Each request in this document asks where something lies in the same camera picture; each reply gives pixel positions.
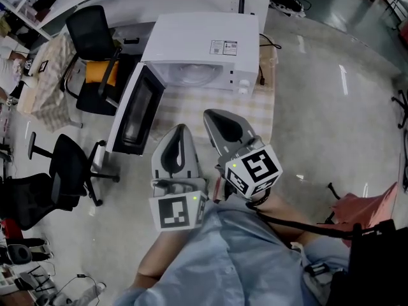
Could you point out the person's left forearm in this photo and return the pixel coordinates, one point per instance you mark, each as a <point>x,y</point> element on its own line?
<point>162,253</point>

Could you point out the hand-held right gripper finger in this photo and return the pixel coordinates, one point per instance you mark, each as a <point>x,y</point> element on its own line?
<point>215,142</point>
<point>247,129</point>

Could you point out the person's right forearm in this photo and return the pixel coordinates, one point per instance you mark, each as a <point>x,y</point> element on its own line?
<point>280,206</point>

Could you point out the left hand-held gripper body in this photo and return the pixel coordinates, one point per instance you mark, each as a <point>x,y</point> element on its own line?
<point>172,214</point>

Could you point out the black metal-frame chair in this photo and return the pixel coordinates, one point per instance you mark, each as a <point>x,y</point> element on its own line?
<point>87,33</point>

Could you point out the checkered cloth table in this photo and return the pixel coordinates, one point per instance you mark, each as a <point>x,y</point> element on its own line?
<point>197,104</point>
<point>51,91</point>

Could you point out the white microwave oven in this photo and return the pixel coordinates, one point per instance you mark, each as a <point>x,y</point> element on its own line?
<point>197,33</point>

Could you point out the small black picture frame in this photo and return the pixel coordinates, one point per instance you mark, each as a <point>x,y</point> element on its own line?
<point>43,66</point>

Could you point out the black chair base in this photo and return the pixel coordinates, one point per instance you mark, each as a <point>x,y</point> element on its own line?
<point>333,190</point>

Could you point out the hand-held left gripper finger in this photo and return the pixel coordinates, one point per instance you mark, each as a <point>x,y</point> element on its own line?
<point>157,164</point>
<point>192,164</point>

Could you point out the black office chair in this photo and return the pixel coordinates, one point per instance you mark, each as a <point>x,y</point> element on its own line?
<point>28,199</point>
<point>68,167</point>
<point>403,102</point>

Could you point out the clear glass round lid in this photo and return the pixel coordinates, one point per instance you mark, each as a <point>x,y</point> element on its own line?
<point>191,75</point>

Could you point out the orange seat cushion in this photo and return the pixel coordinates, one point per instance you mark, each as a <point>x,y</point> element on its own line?
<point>95,72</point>

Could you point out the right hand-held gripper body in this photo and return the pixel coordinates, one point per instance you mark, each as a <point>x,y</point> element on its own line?
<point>258,167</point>

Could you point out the light blue shirt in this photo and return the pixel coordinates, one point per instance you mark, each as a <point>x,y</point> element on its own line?
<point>223,260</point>

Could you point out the black equipment pack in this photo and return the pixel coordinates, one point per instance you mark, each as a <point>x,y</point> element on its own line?
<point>376,266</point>

